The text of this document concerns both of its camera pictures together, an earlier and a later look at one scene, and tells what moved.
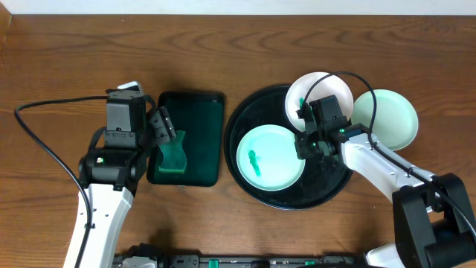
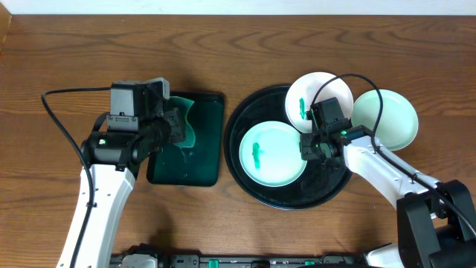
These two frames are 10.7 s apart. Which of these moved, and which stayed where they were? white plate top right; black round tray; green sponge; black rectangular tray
Moved: green sponge
Stayed: white plate top right; black rectangular tray; black round tray
